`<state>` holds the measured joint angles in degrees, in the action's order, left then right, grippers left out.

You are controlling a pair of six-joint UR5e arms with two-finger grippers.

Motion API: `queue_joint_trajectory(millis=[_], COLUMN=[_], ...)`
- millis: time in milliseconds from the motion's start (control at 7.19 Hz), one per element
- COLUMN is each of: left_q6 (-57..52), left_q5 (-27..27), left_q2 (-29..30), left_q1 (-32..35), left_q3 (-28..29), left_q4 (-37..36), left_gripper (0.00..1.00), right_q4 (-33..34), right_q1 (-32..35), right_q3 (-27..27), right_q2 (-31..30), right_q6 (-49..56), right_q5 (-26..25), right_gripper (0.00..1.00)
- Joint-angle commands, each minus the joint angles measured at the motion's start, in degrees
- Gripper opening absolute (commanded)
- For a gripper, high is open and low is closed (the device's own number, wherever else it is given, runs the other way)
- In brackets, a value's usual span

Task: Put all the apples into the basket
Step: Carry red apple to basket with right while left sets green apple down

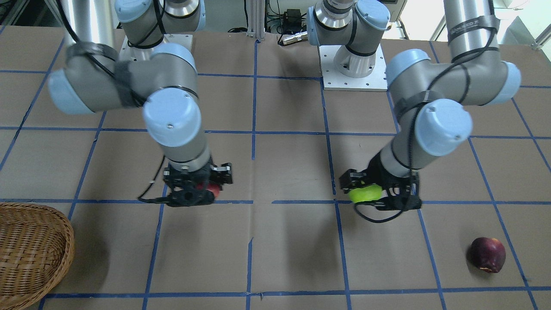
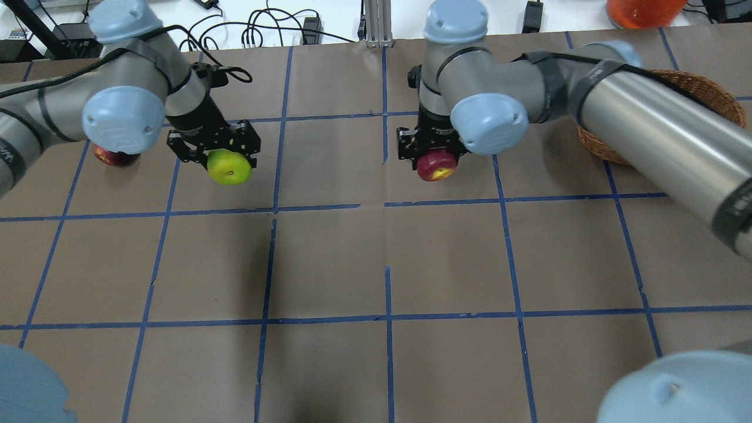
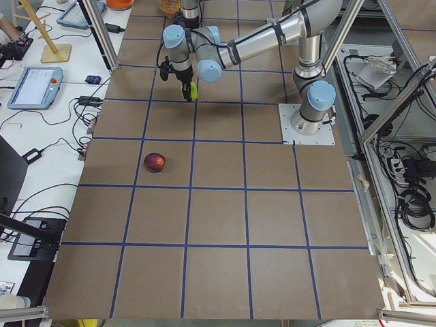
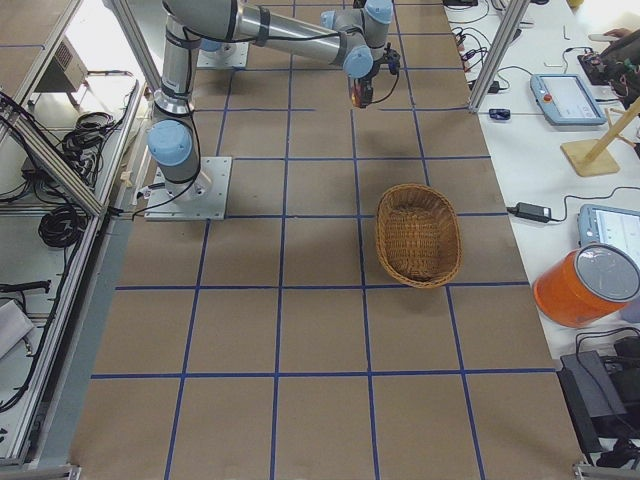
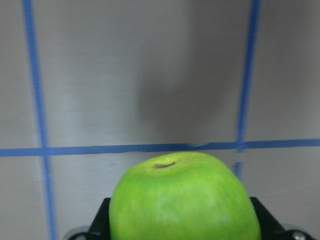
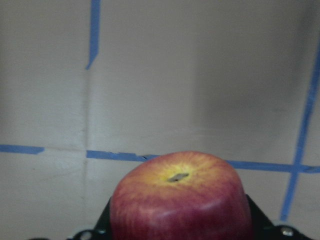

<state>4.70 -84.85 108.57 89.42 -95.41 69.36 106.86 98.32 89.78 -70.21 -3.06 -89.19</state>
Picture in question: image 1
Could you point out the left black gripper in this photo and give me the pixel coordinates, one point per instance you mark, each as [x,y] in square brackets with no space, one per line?
[349,179]

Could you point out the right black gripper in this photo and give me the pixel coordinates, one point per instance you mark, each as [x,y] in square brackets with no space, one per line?
[222,172]

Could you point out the green apple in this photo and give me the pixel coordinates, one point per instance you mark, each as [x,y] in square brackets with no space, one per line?
[367,194]

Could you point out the light red apple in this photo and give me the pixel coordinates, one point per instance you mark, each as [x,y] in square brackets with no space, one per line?
[211,187]

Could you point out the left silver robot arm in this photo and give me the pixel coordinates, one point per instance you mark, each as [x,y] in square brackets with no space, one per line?
[429,98]

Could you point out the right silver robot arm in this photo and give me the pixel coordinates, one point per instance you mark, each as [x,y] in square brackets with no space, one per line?
[118,57]

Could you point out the woven wicker basket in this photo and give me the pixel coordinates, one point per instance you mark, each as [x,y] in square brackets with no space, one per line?
[37,247]

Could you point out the dark red apple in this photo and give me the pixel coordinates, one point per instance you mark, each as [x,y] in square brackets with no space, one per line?
[487,254]

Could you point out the silver cylindrical connector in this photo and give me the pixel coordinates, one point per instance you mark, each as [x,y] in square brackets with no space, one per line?
[293,39]

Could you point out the black power adapter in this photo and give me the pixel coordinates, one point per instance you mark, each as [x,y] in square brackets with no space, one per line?
[292,21]

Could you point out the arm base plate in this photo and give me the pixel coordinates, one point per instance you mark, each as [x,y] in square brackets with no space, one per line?
[136,54]
[344,71]

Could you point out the aluminium frame post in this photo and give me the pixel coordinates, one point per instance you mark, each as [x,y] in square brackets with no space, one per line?
[255,19]

